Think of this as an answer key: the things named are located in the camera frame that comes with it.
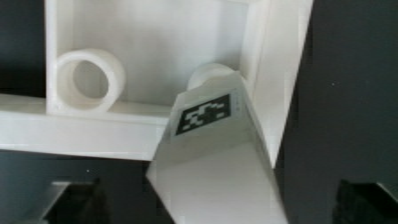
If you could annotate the white chair leg block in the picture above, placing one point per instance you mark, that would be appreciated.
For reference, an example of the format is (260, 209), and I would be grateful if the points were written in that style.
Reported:
(211, 172)

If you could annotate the white chair seat part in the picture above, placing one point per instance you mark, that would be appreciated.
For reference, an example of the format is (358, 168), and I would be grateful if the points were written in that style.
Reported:
(129, 44)

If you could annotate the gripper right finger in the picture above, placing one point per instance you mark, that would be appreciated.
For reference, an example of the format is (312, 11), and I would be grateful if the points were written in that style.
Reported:
(367, 203)

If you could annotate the white U-shaped fence frame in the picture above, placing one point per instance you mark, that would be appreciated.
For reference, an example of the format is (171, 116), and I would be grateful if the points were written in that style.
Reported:
(116, 137)

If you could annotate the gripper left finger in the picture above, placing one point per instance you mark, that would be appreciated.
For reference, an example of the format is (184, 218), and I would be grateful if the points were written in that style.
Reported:
(72, 205)

